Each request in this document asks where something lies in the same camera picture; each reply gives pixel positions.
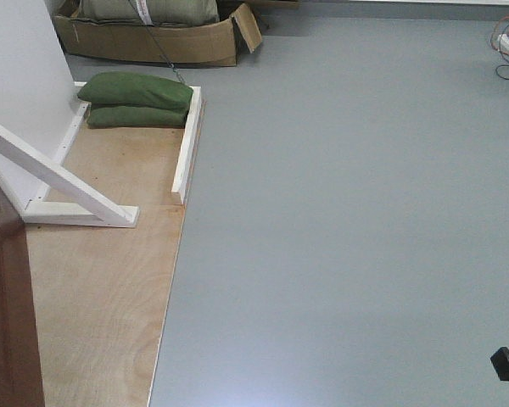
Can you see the brown wooden door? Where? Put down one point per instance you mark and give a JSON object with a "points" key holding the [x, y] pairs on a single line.
{"points": [[20, 365]]}

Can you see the white far support brace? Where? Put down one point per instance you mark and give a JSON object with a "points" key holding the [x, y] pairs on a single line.
{"points": [[89, 206]]}

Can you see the lower green sandbag far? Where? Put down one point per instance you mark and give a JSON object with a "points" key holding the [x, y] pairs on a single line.
{"points": [[101, 116]]}

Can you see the green sandbag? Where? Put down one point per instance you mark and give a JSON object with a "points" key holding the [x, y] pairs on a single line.
{"points": [[101, 116], [117, 88]]}

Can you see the plywood base board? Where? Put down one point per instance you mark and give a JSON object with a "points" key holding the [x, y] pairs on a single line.
{"points": [[101, 294]]}

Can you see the upper green sandbag far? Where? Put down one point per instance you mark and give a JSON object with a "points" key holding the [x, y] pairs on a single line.
{"points": [[117, 88]]}

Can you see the grey sack in box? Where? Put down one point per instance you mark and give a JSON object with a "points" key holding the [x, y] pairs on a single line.
{"points": [[152, 12]]}

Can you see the brown cardboard box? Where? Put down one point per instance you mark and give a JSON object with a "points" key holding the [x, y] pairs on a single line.
{"points": [[218, 44]]}

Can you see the white far edge rail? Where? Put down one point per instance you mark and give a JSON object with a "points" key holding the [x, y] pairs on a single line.
{"points": [[186, 152]]}

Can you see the white wall panel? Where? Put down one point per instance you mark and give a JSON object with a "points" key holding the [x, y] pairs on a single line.
{"points": [[38, 100]]}

